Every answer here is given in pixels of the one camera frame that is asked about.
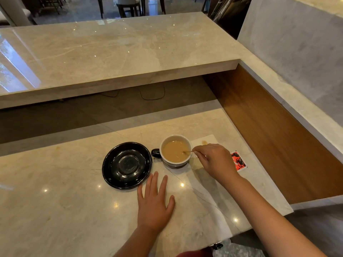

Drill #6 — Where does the red and black sachet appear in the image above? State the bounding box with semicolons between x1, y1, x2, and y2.
230;150;248;173

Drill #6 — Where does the black glossy saucer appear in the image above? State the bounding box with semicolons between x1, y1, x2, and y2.
102;142;153;190

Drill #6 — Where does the short black cable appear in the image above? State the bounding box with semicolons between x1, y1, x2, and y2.
100;89;120;98

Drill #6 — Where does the person's left hand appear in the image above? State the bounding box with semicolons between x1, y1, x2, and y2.
137;171;176;234

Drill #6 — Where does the dark wooden chair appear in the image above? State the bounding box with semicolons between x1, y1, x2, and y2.
140;0;166;16
39;0;68;15
96;0;116;19

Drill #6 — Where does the light brown milky coffee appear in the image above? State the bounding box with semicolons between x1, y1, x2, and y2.
163;141;190;162

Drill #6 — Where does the thin wooden stirrer stick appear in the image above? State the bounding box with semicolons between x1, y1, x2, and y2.
182;150;207;159

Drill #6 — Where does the person's right forearm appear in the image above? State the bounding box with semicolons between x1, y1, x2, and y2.
222;176;328;257

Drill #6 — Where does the white upholstered chair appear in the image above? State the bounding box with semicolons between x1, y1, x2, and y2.
115;0;143;18

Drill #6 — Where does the person's red garment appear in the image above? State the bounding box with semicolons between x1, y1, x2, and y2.
175;248;214;257

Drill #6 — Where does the white paper napkin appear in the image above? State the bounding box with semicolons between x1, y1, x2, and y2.
171;134;233;239

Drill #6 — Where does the white round column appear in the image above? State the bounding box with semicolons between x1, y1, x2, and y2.
0;0;33;26

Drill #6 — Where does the long black cable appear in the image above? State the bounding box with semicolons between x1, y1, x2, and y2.
138;84;166;101

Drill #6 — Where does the raised beige marble counter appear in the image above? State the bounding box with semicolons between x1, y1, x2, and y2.
0;12;241;109

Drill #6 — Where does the black cup white inside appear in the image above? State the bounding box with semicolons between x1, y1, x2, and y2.
151;134;193;168

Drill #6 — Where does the person's right hand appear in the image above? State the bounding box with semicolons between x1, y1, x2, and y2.
192;143;239;185

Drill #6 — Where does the person's left forearm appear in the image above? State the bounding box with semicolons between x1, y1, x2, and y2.
114;225;162;257

